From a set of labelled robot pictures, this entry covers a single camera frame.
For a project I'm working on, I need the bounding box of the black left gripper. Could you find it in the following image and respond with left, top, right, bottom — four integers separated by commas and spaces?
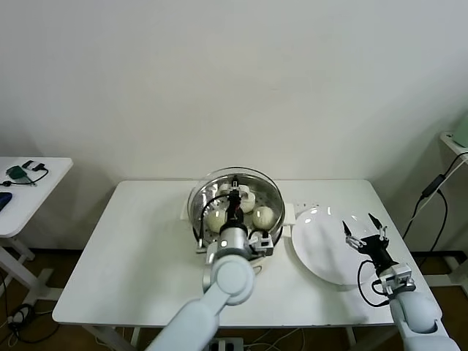
225, 175, 246, 230

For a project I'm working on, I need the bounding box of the white round plate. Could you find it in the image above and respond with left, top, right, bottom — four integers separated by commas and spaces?
291, 205, 381, 286

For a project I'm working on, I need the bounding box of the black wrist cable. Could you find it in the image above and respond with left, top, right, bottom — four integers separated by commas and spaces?
357, 258, 389, 308
197, 192, 237, 252

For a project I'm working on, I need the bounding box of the black power adapter cable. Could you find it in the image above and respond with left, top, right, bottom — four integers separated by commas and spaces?
401, 174, 449, 253

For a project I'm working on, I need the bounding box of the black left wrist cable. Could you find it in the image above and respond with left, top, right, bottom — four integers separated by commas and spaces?
197, 192, 237, 252

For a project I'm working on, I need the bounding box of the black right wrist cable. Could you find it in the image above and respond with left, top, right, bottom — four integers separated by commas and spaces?
357, 258, 389, 308

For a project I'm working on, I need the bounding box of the white power strip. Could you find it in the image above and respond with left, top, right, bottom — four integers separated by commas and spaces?
214, 338, 245, 351

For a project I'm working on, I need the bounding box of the thin black cable with plug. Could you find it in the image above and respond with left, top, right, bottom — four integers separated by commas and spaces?
0, 162, 51, 188

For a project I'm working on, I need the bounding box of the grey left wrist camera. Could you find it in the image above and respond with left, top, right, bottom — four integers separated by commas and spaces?
250, 233, 276, 257

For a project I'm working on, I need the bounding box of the perforated steel steamer basket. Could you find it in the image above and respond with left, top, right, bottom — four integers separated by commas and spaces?
189, 175, 285, 253

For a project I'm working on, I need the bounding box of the white shelf stand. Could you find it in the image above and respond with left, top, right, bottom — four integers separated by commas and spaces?
416, 130, 468, 290

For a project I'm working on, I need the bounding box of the green circuit board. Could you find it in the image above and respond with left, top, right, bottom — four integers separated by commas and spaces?
6, 165, 30, 182

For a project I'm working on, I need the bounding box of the black floor cable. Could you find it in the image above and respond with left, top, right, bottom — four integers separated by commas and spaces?
0, 270, 61, 344

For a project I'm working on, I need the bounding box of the white side table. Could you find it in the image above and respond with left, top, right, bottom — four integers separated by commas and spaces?
0, 156, 75, 305

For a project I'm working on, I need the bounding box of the glass lid with white handle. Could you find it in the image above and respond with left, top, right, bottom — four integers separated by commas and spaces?
187, 167, 285, 242

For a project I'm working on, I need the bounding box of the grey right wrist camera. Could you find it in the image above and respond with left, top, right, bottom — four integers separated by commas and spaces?
379, 263, 416, 295

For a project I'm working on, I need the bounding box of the white electric cooker base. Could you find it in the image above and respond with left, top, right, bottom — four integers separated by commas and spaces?
181, 200, 297, 270

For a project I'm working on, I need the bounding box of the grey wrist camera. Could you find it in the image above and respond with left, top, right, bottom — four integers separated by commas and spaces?
250, 233, 276, 257
379, 263, 416, 295

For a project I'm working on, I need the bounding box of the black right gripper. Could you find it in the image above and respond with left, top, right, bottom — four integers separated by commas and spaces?
341, 213, 400, 272

